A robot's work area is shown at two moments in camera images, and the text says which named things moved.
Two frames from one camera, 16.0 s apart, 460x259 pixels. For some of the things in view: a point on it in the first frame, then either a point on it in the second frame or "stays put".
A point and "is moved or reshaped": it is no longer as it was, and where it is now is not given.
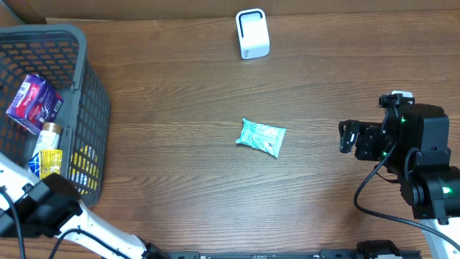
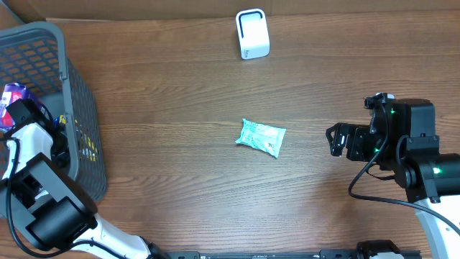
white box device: [253, 33] stays put
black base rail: [287, 255] stays put
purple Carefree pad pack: [35, 103] to [11, 92]
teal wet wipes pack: [268, 139] stays put
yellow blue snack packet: [46, 162] is moved or reshaped
